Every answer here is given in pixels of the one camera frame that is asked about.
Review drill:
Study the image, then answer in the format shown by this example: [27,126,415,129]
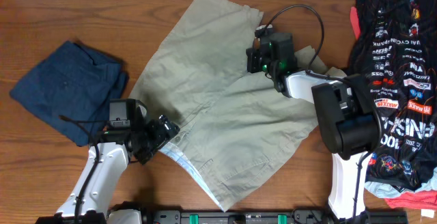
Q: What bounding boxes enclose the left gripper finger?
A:
[139,139,167,165]
[158,115,180,139]

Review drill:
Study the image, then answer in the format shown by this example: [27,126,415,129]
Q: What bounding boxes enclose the khaki beige shorts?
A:
[128,0,348,212]

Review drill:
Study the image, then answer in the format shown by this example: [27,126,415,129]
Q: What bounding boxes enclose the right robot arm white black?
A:
[246,47,382,223]

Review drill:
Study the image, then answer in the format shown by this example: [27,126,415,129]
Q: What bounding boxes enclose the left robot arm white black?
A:
[36,115,180,224]

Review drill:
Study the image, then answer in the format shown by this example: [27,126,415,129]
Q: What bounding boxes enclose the folded navy blue shorts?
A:
[10,41,128,146]

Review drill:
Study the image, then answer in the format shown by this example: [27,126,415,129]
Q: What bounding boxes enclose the black printed cycling jersey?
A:
[347,0,436,191]

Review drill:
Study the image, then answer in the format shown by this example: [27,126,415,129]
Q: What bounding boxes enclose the light blue garment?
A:
[365,176,436,199]

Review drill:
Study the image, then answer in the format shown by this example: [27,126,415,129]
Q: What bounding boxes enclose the red garment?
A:
[350,7,436,210]

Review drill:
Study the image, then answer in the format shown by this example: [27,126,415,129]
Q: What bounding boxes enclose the right black cable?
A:
[252,4,383,224]

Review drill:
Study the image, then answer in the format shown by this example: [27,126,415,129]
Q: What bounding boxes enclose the black cable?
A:
[58,114,113,224]
[252,4,383,224]

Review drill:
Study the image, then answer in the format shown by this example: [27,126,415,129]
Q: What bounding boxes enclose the left black cable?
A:
[58,114,113,224]

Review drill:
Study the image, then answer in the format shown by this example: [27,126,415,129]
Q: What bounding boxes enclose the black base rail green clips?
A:
[105,201,409,224]

